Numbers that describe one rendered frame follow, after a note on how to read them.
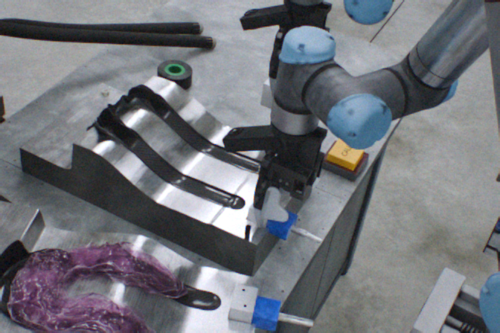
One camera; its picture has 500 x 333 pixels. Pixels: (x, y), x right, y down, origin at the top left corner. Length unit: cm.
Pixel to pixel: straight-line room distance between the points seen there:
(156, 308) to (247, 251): 20
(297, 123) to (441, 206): 173
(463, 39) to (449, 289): 36
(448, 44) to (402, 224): 171
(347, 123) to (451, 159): 205
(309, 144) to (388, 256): 144
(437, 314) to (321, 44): 41
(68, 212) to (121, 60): 51
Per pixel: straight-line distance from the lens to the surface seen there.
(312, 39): 105
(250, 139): 117
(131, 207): 135
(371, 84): 102
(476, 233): 274
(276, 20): 140
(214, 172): 137
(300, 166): 116
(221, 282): 122
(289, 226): 126
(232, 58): 183
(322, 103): 101
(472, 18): 96
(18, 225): 124
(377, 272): 247
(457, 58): 100
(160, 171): 135
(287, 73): 106
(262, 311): 118
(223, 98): 169
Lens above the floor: 179
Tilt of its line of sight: 41 degrees down
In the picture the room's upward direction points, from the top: 8 degrees clockwise
